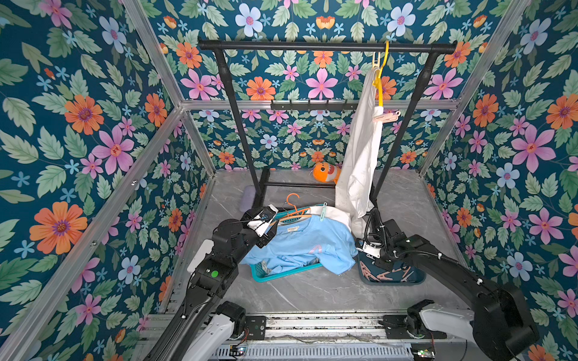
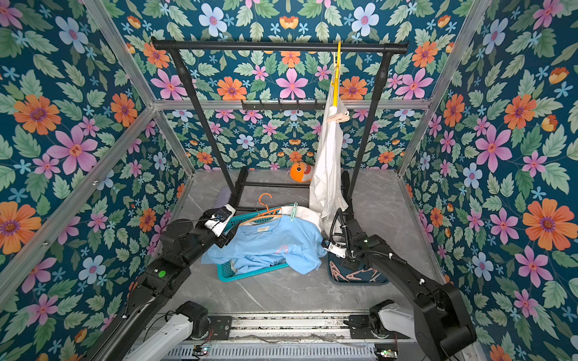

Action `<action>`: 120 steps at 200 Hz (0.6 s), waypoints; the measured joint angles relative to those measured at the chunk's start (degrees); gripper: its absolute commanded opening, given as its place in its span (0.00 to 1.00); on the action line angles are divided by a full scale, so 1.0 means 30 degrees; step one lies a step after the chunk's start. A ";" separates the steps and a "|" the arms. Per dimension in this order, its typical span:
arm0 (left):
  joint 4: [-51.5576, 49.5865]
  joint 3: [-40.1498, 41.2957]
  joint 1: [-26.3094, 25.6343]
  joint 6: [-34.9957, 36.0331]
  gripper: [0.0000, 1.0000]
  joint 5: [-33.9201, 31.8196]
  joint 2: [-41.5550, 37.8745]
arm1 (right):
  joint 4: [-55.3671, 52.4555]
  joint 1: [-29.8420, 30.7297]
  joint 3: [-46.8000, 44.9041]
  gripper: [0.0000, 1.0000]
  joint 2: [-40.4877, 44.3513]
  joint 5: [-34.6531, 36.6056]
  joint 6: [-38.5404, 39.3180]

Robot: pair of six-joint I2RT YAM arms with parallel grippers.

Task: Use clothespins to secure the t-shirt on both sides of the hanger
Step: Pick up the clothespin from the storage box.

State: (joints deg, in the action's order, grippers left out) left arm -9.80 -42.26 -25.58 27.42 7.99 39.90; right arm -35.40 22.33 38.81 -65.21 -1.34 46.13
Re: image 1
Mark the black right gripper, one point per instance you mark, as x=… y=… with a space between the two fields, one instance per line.
x=373 y=229

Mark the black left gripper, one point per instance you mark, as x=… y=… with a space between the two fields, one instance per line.
x=264 y=239

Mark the tan orange plastic hanger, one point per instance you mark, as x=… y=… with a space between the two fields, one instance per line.
x=313 y=211

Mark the white t-shirt black print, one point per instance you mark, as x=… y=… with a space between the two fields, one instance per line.
x=352 y=193

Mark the mint green clothespin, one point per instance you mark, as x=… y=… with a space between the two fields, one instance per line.
x=323 y=212

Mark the light blue garment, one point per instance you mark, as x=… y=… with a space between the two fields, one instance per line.
x=306 y=243

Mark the pink clothespin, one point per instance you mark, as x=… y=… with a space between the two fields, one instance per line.
x=387 y=117

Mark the yellow plastic hanger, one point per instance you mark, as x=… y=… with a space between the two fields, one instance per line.
x=377 y=83

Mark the beige wooden clothespin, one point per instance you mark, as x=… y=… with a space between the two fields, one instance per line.
x=376 y=59

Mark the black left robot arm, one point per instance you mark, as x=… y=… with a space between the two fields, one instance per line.
x=202 y=322

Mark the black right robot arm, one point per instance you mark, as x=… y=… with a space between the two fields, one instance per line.
x=497 y=318

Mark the dark teal clothespin tray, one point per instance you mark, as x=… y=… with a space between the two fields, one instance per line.
x=400 y=275

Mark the orange fish plush toy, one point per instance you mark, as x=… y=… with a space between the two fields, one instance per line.
x=327 y=173

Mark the black clothes rack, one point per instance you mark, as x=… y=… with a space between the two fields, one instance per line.
x=277 y=68

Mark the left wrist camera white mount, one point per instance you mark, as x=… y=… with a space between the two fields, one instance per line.
x=259 y=219

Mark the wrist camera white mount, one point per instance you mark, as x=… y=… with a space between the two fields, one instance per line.
x=259 y=219
x=371 y=250

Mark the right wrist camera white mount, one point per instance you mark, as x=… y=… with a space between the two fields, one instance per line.
x=371 y=250

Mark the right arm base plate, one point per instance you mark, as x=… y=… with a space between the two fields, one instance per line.
x=398 y=326

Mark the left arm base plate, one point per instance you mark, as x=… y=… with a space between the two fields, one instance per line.
x=250 y=328

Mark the black wall hook rail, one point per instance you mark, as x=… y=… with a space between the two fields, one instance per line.
x=310 y=105

